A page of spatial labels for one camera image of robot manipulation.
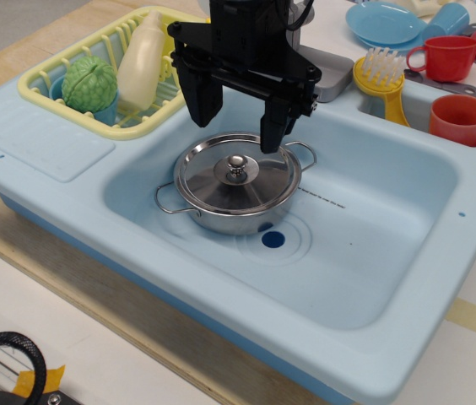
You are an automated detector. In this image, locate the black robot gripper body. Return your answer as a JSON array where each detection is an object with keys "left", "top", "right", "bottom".
[{"left": 167, "top": 1, "right": 322, "bottom": 118}]

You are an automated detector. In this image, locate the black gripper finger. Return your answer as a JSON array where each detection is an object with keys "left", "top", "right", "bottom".
[
  {"left": 176, "top": 57, "right": 223, "bottom": 127},
  {"left": 260, "top": 97, "right": 297, "bottom": 154}
]

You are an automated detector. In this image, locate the steel pot lid with knob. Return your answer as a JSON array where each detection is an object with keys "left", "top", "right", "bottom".
[{"left": 175, "top": 133, "right": 301, "bottom": 215}]

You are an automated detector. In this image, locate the stainless steel pot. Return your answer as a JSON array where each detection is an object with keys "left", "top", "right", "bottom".
[{"left": 154, "top": 132, "right": 317, "bottom": 235}]

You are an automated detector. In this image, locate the cream plastic bottle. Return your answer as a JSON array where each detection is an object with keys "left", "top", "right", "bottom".
[{"left": 116, "top": 9, "right": 165, "bottom": 111}]

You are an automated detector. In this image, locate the small blue cup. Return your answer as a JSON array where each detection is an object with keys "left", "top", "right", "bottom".
[{"left": 49, "top": 75, "right": 118, "bottom": 127}]

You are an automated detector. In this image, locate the yellow dish rack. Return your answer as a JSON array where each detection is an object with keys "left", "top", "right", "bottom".
[{"left": 17, "top": 6, "right": 197, "bottom": 140}]

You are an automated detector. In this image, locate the yellow dish brush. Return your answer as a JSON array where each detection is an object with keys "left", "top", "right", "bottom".
[{"left": 353, "top": 47, "right": 409, "bottom": 127}]

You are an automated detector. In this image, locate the green toy cabbage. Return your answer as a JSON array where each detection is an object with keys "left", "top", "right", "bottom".
[{"left": 62, "top": 56, "right": 118, "bottom": 113}]

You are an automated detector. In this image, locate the light blue plate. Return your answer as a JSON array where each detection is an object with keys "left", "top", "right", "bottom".
[{"left": 345, "top": 2, "right": 426, "bottom": 49}]

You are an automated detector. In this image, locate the cream plastic object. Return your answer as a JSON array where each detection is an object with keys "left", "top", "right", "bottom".
[{"left": 396, "top": 0, "right": 448, "bottom": 18}]

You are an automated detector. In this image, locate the grey plastic utensil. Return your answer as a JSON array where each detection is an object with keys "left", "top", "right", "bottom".
[{"left": 404, "top": 68, "right": 476, "bottom": 98}]

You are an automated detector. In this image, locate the orange plastic cup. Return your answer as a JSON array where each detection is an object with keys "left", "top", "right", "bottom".
[{"left": 428, "top": 94, "right": 476, "bottom": 147}]

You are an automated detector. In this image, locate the red plastic mug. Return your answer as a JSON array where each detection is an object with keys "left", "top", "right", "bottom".
[{"left": 406, "top": 35, "right": 476, "bottom": 82}]

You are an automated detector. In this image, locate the light blue toy sink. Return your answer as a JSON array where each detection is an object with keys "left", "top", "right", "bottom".
[{"left": 0, "top": 16, "right": 476, "bottom": 405}]

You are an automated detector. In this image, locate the light blue tumbler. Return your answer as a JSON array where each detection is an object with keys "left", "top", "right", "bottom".
[{"left": 421, "top": 3, "right": 470, "bottom": 41}]

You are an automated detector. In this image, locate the yellow tape piece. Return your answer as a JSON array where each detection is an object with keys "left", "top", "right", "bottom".
[{"left": 12, "top": 364, "right": 66, "bottom": 397}]

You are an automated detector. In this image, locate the black braided cable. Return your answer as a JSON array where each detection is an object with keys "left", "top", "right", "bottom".
[{"left": 0, "top": 331, "right": 48, "bottom": 405}]

